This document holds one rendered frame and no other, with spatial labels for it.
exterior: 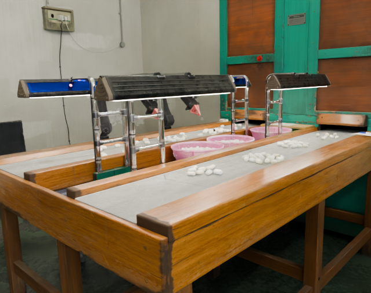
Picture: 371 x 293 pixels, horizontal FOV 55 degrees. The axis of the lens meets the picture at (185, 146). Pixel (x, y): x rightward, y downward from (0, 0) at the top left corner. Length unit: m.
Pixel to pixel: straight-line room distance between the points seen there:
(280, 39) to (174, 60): 1.95
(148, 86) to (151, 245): 0.51
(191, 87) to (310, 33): 1.45
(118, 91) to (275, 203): 0.63
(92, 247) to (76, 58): 3.25
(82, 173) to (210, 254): 0.74
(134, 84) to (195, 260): 0.54
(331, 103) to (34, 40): 2.83
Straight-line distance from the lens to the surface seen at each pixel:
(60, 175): 1.50
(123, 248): 0.97
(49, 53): 4.02
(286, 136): 2.15
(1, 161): 1.80
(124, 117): 1.61
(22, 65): 3.88
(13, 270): 2.01
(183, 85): 1.25
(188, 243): 0.92
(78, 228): 1.14
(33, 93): 1.54
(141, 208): 1.02
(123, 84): 1.09
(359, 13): 2.50
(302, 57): 2.60
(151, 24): 4.67
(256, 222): 1.17
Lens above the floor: 1.09
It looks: 10 degrees down
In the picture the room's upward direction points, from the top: 1 degrees counter-clockwise
